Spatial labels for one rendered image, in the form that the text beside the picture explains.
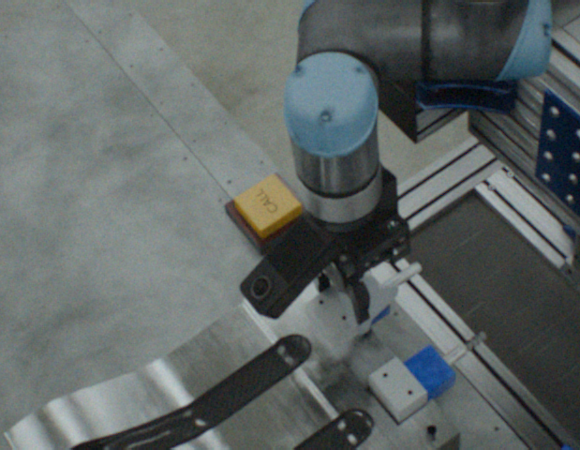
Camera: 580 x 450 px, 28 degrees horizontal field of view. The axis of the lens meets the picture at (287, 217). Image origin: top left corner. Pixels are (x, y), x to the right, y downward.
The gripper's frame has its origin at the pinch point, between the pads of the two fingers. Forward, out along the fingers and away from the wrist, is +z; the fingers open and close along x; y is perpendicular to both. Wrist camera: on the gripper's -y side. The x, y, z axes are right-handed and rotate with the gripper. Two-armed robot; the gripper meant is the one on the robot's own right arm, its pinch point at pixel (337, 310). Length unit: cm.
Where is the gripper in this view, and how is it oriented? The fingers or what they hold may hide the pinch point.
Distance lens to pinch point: 124.7
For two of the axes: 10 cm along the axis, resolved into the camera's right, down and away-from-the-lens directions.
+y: 8.2, -5.2, 2.4
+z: 1.1, 5.5, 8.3
